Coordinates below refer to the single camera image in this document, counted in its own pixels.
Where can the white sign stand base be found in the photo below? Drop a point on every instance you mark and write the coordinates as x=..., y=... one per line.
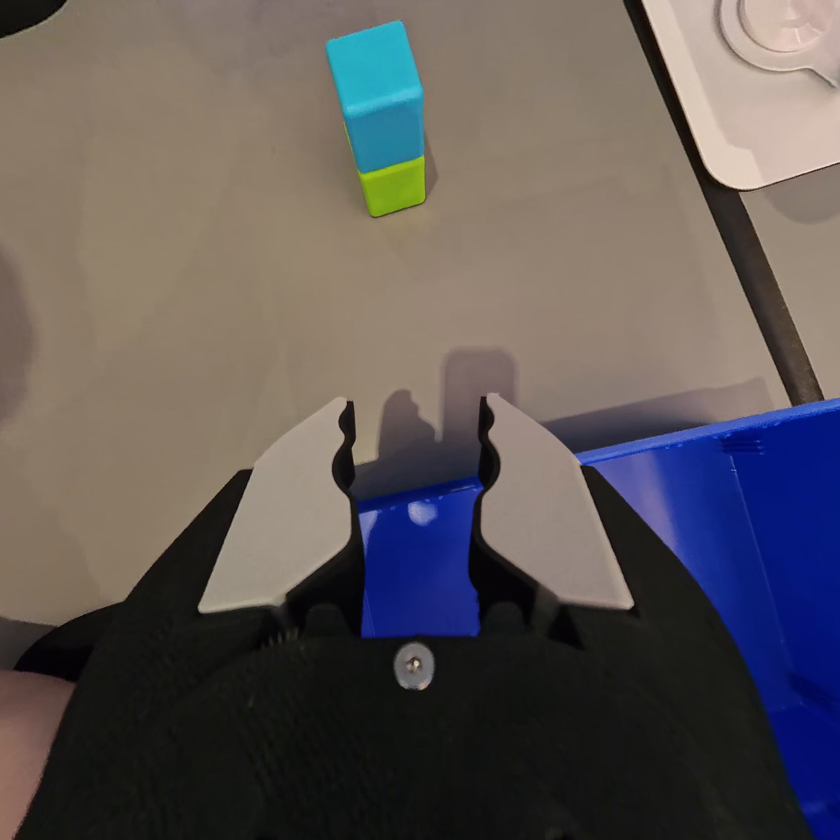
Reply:
x=748, y=79

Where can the blue plastic bin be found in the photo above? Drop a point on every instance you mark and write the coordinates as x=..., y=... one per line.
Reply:
x=735, y=551

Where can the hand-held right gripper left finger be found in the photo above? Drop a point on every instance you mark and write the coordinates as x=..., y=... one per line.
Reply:
x=273, y=532

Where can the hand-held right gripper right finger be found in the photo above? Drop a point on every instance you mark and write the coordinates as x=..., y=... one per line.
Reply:
x=558, y=532

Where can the teal magnetic cube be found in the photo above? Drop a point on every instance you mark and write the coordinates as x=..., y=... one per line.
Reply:
x=374, y=92

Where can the black textured mat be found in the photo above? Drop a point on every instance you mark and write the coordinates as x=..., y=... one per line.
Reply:
x=20, y=13

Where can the green magnetic cube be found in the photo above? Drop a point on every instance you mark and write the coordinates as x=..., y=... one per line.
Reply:
x=394, y=187

